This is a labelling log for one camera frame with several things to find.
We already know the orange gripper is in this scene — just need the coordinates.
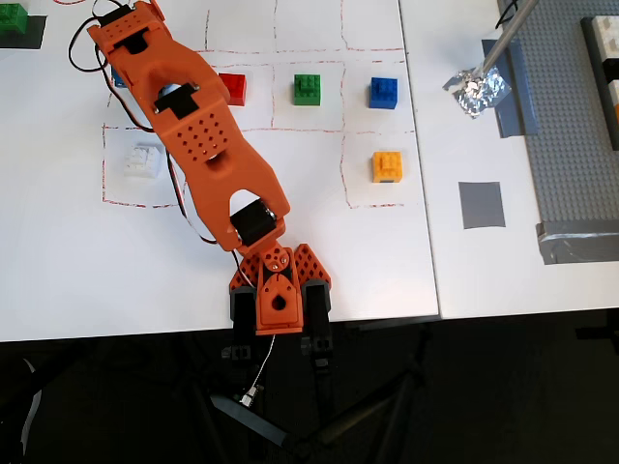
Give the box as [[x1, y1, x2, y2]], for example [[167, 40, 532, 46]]
[[110, 0, 166, 91]]

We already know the orange robot base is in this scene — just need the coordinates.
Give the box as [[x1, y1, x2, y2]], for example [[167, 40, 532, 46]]
[[228, 244, 334, 292]]

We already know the white lego block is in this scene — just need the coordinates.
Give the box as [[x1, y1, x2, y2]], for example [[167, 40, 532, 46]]
[[122, 142, 163, 180]]

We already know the red lego block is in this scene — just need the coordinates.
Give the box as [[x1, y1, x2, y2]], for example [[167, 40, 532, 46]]
[[218, 72, 249, 106]]

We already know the green block on black marker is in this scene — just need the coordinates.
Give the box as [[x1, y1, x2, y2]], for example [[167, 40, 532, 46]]
[[0, 2, 29, 36]]

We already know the green lego block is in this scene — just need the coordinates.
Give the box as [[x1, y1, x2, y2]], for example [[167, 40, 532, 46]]
[[293, 72, 323, 106]]

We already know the blue lego block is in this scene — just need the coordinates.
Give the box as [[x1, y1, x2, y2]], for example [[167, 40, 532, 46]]
[[368, 75, 399, 110]]

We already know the yellow lego block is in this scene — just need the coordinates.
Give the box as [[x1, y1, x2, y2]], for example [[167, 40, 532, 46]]
[[370, 151, 403, 185]]

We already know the grey tape marker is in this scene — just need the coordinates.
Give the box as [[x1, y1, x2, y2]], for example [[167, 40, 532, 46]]
[[457, 181, 507, 231]]

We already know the black table clamp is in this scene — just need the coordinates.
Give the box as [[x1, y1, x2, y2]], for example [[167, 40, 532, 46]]
[[299, 278, 336, 421], [221, 284, 258, 363]]

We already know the crumpled aluminium foil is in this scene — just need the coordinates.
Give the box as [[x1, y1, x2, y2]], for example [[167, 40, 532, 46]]
[[442, 66, 514, 120]]

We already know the dark grey flat bar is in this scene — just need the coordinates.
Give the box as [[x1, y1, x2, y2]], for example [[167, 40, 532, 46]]
[[209, 393, 292, 449]]

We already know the metal pole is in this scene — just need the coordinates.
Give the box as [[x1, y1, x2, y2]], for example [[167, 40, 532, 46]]
[[476, 0, 541, 78]]

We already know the blue-grey tape strip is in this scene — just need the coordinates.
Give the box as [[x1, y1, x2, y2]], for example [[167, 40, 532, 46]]
[[482, 38, 540, 140]]

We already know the black tripod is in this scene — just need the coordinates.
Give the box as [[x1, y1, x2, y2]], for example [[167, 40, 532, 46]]
[[284, 318, 436, 451]]

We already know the grey lego baseplate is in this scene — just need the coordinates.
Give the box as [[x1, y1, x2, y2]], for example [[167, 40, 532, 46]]
[[497, 0, 619, 234]]

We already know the gripper servo cable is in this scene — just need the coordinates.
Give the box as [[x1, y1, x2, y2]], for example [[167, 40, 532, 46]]
[[67, 0, 157, 134]]

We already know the arm servo cable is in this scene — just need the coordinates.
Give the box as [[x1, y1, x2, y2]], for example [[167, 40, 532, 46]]
[[163, 148, 246, 284]]

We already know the white cable with connector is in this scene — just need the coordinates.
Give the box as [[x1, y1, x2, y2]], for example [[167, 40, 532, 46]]
[[240, 333, 278, 408]]

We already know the thin black pole cable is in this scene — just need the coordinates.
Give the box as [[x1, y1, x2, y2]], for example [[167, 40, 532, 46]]
[[493, 0, 519, 30]]

